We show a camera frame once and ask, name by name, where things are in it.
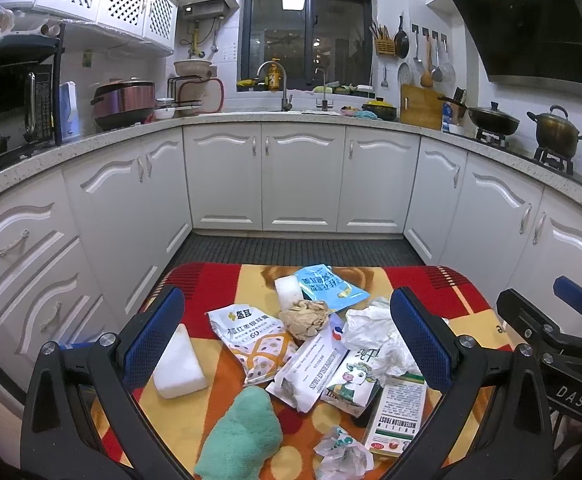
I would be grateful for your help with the black range hood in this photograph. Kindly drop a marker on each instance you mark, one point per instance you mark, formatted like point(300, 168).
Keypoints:
point(528, 43)

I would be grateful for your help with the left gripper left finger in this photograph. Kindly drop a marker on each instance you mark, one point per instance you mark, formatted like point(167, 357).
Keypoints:
point(59, 439)

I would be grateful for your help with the black microwave oven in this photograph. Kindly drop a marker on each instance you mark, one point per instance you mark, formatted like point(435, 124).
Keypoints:
point(29, 91)

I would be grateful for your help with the blue snack packet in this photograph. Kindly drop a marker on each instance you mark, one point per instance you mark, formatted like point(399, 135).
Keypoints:
point(320, 283)

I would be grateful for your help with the white tissue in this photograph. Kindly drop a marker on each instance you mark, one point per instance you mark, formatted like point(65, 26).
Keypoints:
point(372, 328)

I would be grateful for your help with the brown paper ball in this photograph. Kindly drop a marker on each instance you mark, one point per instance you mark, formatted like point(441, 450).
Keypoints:
point(305, 318)

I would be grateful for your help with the yellow lidded black pot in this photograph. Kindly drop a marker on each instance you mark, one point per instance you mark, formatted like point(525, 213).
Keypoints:
point(382, 110)

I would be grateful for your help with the red rice cooker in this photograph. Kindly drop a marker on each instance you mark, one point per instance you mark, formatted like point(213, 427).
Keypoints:
point(123, 103)

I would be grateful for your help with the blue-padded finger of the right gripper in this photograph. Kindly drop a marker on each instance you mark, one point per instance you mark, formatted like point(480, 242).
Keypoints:
point(569, 292)

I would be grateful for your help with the white medicine tablet box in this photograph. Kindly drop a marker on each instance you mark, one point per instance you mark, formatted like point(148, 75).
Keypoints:
point(301, 380)

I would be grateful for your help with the dark kitchen window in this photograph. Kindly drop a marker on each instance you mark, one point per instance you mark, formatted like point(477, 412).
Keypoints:
point(314, 40)

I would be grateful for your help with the white orange snack bag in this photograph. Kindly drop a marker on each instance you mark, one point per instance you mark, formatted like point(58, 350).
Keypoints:
point(259, 341)

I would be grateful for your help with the green white barcode box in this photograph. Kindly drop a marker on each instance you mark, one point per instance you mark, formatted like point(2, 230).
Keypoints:
point(398, 416)

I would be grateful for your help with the cartoon milk carton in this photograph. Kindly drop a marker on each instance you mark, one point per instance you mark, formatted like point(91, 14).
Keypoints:
point(355, 382)

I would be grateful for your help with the chrome kitchen faucet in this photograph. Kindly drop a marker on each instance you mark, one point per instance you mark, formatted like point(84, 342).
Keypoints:
point(277, 80)

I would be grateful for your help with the brass stock pot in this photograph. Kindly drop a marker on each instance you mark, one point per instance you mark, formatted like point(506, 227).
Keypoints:
point(555, 132)

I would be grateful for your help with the green fluffy cloth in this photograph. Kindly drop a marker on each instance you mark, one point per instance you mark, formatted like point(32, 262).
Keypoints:
point(242, 440)

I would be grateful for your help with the red yellow checkered blanket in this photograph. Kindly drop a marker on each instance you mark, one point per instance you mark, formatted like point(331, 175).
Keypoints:
point(277, 410)

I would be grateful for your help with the white plastic wrapper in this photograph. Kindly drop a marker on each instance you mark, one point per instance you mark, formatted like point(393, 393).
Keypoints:
point(341, 456)

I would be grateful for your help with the dish rack with bowl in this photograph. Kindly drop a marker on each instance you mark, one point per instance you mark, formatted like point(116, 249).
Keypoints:
point(195, 88)

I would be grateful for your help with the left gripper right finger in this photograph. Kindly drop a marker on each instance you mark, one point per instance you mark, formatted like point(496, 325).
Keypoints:
point(514, 438)

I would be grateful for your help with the white sponge block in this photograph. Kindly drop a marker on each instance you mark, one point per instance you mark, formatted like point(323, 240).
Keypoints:
point(178, 372)

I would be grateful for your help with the black wok with lid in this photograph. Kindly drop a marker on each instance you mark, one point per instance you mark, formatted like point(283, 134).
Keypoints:
point(490, 119)

